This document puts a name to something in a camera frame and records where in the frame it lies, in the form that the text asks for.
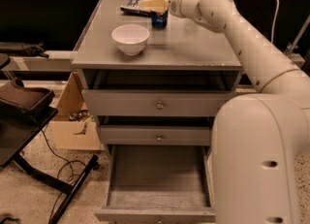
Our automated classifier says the black floor cable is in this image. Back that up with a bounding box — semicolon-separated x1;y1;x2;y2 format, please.
40;128;88;221

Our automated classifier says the black object on ledge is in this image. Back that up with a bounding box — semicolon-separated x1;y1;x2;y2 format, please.
0;42;49;58

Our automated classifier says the grey open bottom drawer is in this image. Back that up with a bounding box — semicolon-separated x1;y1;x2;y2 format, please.
95;145;215;224

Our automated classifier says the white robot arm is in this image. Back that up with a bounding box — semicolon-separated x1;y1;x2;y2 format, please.
169;0;310;224

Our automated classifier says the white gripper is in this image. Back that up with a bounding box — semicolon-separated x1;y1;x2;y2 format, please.
139;0;183;17

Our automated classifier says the blue chip bag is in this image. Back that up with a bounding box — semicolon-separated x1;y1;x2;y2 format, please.
120;0;151;17

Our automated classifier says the grey drawer cabinet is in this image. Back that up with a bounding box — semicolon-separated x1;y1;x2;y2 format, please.
71;0;252;158

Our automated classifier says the cardboard box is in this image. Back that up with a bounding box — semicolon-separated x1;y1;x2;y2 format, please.
49;72;104;150

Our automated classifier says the grey middle drawer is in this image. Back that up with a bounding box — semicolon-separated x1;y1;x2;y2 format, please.
97;126;211;145

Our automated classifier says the blue pepsi can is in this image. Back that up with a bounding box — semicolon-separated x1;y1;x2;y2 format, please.
151;12;168;29

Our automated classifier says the white bowl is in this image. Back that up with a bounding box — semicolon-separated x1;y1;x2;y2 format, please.
111;24;150;55

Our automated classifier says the grey top drawer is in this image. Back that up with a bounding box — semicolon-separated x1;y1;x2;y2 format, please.
82;89;233;117

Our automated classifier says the white cable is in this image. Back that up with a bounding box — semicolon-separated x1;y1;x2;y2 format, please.
265;0;281;45

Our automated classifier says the brown cushioned pad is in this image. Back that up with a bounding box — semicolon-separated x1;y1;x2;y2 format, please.
0;78;54;114

